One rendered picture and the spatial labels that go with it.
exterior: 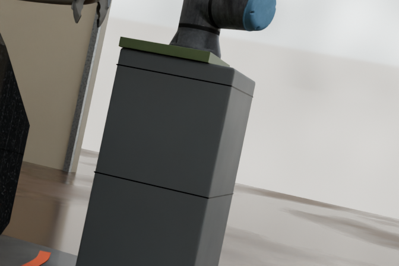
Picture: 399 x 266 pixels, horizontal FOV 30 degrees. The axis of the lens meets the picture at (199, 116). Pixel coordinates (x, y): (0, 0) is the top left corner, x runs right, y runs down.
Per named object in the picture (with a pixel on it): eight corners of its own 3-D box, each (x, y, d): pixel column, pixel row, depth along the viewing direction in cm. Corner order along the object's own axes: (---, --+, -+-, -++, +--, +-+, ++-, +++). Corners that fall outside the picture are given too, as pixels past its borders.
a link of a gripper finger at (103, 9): (102, 28, 203) (100, -6, 202) (110, 27, 198) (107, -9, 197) (91, 28, 201) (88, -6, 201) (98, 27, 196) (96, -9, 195)
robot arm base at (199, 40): (174, 54, 274) (179, 28, 274) (224, 64, 270) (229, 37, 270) (161, 47, 255) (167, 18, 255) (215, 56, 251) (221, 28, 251)
